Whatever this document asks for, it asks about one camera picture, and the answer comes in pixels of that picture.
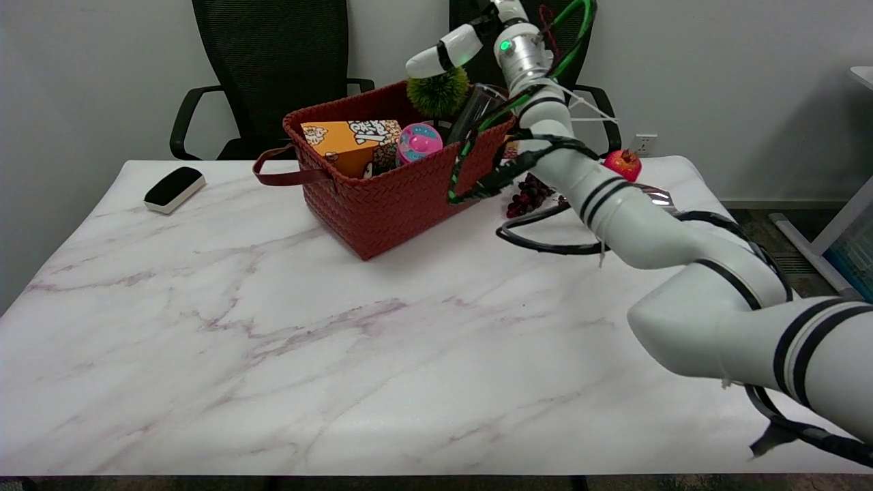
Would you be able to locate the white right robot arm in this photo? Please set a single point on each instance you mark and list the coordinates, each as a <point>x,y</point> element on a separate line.
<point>655,232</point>

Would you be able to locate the orange popcorn box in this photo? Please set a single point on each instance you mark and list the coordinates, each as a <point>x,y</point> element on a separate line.
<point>348,144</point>

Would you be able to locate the red apple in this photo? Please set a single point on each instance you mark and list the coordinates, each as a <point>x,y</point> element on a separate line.
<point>623,166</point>

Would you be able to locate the white desk frame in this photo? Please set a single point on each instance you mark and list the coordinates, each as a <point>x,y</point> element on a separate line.
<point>842,218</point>

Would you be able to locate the blue panel under desk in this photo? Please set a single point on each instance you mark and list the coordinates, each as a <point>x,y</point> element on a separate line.
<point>856,262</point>

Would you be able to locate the pink round lidded container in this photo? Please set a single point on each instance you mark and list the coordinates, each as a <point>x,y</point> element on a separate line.
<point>418,143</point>

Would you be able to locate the dark purple grape bunch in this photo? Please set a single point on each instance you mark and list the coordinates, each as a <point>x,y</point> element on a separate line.
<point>526,198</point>

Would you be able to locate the clear glass tumbler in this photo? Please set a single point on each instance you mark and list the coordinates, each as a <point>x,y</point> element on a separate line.
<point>474,112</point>

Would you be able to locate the black white board eraser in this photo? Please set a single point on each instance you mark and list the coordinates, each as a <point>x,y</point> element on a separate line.
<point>174,189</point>

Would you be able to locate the black mesh office chair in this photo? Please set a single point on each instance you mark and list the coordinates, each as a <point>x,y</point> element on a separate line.
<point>273,61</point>
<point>470,13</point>

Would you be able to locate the orange pineapple print box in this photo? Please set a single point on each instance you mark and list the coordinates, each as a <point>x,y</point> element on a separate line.
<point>509,150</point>

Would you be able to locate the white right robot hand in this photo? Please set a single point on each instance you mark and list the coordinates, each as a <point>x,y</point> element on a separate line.
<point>453,49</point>

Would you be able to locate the brown woven storage basket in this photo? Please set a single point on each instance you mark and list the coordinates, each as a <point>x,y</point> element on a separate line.
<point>395,204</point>

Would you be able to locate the white wall outlet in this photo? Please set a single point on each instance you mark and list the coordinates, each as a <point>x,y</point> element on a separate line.
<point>645,144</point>

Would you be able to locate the green potted ball plant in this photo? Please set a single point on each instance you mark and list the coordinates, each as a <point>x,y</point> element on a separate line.
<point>438,92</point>

